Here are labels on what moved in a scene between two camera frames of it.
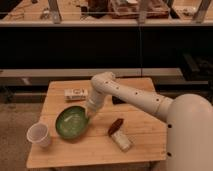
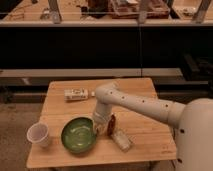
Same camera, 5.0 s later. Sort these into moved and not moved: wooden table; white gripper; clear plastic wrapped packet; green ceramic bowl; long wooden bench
Moved: green ceramic bowl; white gripper
Not moved: wooden table; long wooden bench; clear plastic wrapped packet
